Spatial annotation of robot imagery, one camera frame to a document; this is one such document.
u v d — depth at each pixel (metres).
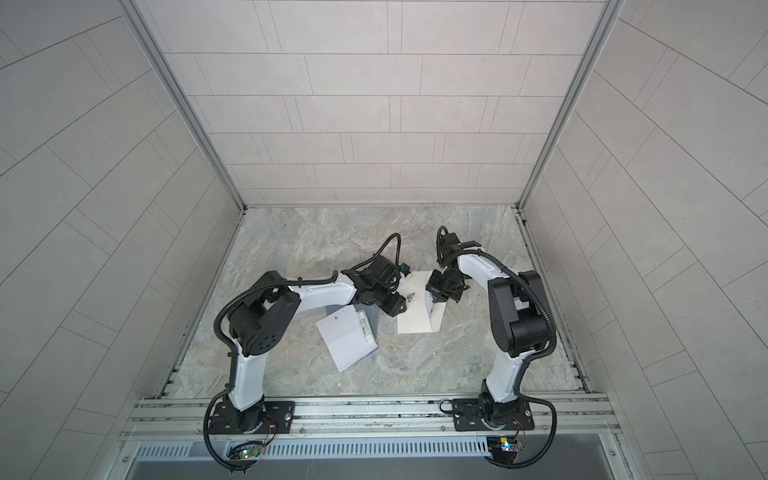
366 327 0.84
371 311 0.87
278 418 0.71
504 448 0.68
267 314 0.52
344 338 0.83
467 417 0.71
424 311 0.89
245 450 0.65
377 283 0.74
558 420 0.66
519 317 0.48
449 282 0.78
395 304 0.80
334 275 0.65
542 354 0.47
